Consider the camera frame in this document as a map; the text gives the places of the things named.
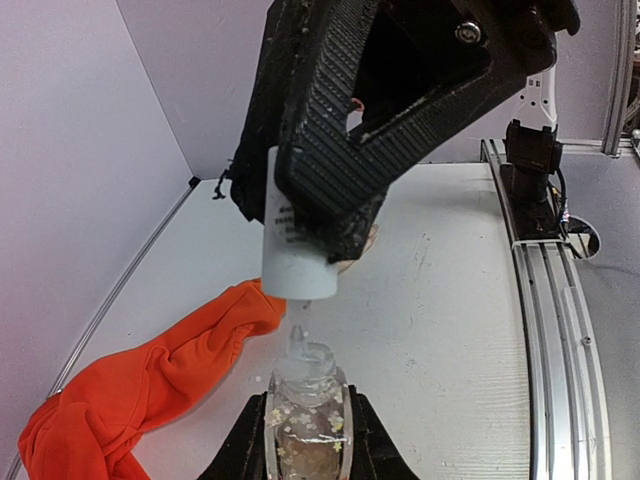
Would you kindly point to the white nail polish cap brush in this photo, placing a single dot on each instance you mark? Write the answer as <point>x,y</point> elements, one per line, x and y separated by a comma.
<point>293,268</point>

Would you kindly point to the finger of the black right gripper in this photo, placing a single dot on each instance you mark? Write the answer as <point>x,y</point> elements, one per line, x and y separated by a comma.
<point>381,84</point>
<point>292,60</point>

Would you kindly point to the aluminium front rail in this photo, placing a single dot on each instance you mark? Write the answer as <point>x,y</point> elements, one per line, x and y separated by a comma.
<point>570,435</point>

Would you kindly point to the mannequin hand with nails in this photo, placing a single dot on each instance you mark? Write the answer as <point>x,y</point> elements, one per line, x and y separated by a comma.
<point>343,266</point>

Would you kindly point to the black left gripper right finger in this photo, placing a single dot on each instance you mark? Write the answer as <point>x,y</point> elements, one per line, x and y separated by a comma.
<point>369,452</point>

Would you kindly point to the orange sweatshirt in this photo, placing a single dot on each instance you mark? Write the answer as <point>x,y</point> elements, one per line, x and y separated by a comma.
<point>89,429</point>

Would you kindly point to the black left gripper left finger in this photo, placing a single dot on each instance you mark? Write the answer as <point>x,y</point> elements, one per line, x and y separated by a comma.
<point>242,454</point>

